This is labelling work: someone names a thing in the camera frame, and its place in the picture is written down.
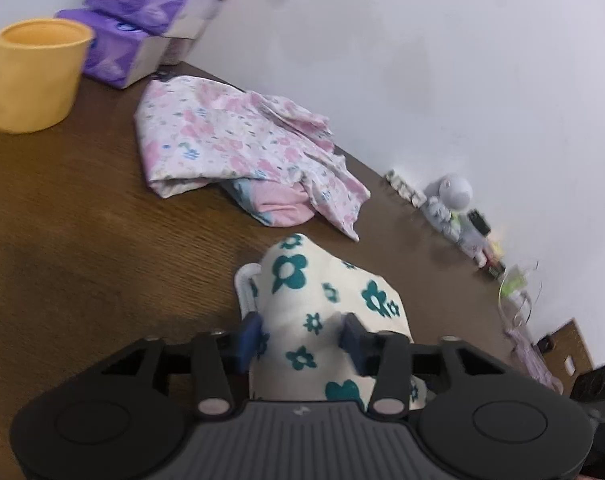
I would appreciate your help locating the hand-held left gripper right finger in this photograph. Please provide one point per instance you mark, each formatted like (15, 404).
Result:
(355, 340)

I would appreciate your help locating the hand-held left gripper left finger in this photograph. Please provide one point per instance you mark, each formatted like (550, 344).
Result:
(250, 337)

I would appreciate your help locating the cream green-flowered garment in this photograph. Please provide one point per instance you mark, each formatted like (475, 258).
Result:
(322, 310)

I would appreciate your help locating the brown cardboard panel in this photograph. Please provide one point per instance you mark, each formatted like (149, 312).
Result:
(567, 347)

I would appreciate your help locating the small black square item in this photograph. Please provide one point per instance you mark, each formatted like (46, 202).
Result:
(546, 344)

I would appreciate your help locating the white power strip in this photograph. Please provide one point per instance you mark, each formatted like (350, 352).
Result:
(520, 300)

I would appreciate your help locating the white tube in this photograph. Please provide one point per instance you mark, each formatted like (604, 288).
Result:
(481, 260)

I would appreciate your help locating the red black box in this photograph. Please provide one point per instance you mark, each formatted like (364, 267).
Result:
(495, 266)

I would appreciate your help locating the pale yellow small box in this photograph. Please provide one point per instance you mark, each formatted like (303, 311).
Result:
(495, 249)

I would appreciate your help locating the black charger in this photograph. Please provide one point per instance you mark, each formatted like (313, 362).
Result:
(478, 221)

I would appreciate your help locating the white robot-shaped speaker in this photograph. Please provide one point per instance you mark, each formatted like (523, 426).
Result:
(455, 192)

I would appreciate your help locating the pink floral garment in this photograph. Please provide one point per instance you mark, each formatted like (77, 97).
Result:
(232, 140)

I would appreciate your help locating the sealed purple tissue pack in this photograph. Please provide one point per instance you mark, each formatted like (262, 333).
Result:
(112, 50)

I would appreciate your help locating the yellow mug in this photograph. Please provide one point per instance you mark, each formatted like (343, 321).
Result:
(35, 77)

